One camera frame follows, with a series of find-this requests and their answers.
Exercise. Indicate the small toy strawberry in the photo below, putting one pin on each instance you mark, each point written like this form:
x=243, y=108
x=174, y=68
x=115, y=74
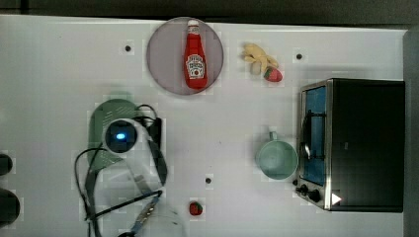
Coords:
x=195, y=208

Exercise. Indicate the toaster oven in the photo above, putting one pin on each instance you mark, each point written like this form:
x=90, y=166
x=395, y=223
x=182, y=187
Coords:
x=351, y=145

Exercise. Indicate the red ketchup bottle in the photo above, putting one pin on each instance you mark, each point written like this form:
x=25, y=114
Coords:
x=195, y=65

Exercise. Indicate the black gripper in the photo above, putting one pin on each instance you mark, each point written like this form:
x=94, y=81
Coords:
x=153, y=126

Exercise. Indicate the black cylinder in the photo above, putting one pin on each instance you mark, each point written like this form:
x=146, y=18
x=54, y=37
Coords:
x=6, y=164
x=9, y=207

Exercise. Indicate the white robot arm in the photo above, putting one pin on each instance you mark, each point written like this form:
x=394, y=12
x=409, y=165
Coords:
x=127, y=183

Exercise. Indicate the yellow toy banana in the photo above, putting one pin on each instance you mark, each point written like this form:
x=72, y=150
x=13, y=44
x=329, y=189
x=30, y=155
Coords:
x=258, y=58

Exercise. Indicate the grey round plate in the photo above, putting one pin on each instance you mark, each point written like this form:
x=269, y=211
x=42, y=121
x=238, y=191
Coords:
x=165, y=55

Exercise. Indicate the light green mug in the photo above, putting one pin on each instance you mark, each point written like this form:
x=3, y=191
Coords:
x=276, y=159

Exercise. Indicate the large pink toy strawberry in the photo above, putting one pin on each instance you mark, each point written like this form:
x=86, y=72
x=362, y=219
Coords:
x=272, y=74

